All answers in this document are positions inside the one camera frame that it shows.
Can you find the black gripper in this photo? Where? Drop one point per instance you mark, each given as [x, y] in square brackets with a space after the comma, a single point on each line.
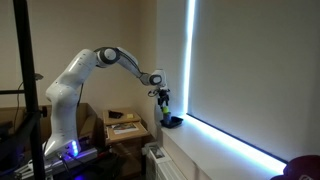
[163, 92]

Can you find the aluminium robot base platform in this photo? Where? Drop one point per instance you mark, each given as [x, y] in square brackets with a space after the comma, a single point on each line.
[83, 155]

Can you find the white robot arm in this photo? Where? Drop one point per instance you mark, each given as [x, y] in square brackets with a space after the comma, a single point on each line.
[65, 100]

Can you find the white window sill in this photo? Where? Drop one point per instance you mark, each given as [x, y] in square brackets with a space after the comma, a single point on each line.
[206, 150]

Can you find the black plastic tray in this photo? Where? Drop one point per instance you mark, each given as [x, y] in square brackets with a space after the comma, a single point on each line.
[176, 122]

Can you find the brochure with house photos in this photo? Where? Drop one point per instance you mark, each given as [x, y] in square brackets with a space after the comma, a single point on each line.
[125, 128]

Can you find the black cloth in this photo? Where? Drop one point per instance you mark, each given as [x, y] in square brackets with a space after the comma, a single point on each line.
[115, 114]

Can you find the wooden pull-out shelf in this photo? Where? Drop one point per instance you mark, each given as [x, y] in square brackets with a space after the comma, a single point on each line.
[126, 136]

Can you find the light wooden desk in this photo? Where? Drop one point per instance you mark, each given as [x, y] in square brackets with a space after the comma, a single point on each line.
[113, 121]

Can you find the white radiator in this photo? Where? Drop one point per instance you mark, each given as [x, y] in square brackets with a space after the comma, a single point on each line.
[166, 168]

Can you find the black metal stand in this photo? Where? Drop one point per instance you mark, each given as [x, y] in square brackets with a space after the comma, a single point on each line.
[28, 83]

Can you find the maroon cap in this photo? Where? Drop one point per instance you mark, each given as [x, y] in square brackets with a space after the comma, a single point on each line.
[301, 168]

